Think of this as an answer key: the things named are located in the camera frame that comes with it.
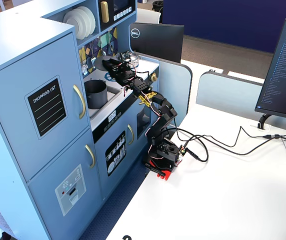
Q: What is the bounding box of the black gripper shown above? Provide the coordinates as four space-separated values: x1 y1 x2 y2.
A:
101 58 137 87

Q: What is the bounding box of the dark gray round lid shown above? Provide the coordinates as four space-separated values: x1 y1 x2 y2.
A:
94 55 119 72

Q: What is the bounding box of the clear round container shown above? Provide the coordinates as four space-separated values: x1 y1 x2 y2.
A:
129 52 141 68

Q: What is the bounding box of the white toy sink basin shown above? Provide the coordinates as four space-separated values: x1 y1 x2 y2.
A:
84 84 123 119

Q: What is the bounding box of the gray toy pot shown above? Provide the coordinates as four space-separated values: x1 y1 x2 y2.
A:
84 79 109 110

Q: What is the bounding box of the white toy plate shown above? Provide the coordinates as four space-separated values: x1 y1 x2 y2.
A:
62 9 84 41
70 7 92 38
77 5 97 35

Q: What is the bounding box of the black Dell monitor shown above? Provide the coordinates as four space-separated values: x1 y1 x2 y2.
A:
129 22 185 64

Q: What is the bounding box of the white chair back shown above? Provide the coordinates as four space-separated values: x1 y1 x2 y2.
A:
135 8 162 25

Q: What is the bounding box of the light blue desk divider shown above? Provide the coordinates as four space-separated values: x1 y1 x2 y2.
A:
195 70 265 121
157 59 194 127

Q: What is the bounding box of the black trash bin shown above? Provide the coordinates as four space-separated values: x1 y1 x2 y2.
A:
152 0 164 15

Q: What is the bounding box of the light blue toy kitchen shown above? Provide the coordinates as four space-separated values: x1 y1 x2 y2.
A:
0 0 160 240

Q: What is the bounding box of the dark blue partition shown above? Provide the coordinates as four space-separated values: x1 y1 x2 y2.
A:
162 0 286 54

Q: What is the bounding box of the monitor showing code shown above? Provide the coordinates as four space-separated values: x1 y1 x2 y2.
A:
254 17 286 123

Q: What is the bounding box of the gold fridge door handle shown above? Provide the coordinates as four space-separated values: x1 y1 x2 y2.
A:
72 84 87 120

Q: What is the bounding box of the gold microwave handle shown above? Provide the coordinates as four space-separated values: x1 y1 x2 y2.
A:
100 0 110 24

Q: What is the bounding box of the gold dishwasher door handle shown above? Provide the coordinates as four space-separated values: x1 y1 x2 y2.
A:
126 123 135 146

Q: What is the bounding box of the gold freezer door handle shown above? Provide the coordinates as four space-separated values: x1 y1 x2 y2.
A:
84 144 96 169

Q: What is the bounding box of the red printed base mount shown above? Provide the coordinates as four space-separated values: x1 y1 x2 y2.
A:
144 158 183 182

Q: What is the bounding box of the black cable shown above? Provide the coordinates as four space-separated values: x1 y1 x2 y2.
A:
167 116 210 163
175 125 286 156

